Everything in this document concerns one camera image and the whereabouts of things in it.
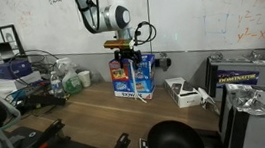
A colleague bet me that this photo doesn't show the black picture frame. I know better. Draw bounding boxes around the black picture frame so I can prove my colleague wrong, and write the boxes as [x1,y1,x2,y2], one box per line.
[0,22,28,60]

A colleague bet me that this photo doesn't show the black desk cables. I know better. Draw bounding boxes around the black desk cables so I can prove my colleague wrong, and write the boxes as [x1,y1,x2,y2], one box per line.
[4,45,63,90]

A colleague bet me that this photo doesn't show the black clamp with orange handle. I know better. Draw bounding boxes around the black clamp with orange handle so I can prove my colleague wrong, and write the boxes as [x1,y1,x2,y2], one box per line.
[23,117,68,148]

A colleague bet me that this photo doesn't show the purple cardboard box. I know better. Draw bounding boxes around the purple cardboard box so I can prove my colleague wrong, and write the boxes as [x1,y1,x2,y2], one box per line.
[0,58,34,82]

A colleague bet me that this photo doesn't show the thin black camera cable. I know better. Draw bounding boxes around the thin black camera cable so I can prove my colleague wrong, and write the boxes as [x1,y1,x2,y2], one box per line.
[132,19,159,48]

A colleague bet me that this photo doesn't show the white paper cup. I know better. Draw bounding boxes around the white paper cup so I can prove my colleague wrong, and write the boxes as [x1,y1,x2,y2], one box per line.
[77,70,94,89]

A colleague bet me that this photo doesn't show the black frying pan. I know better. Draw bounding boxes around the black frying pan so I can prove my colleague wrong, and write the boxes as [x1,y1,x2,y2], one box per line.
[144,115,206,148]

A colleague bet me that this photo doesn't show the grey battery with Dominator label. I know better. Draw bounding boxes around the grey battery with Dominator label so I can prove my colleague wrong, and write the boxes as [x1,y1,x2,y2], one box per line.
[201,48,265,104]

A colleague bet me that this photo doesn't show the metal wall outlet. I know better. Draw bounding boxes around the metal wall outlet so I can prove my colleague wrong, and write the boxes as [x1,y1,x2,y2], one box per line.
[152,51,173,73]

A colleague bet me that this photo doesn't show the black handheld tool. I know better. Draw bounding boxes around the black handheld tool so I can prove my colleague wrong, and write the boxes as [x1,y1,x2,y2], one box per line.
[16,90,69,114]

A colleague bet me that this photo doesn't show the blue printed cardboard box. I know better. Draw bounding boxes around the blue printed cardboard box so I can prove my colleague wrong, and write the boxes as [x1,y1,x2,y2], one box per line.
[108,52,160,104]

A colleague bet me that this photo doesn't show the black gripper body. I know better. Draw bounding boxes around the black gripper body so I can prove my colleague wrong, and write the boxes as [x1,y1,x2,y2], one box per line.
[113,46,143,62]

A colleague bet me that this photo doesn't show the white whiteboard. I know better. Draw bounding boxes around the white whiteboard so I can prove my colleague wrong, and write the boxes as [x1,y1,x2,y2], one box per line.
[0,0,265,82]

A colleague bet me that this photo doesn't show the clear water bottle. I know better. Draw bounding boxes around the clear water bottle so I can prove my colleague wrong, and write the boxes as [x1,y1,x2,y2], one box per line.
[49,70,67,100]

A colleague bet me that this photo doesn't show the crumpled silver foil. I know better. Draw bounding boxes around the crumpled silver foil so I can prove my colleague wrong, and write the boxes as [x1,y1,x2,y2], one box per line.
[230,83,265,120]
[196,85,221,117]

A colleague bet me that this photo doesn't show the thin white rope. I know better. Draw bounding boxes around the thin white rope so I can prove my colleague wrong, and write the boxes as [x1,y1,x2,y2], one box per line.
[127,57,149,106]

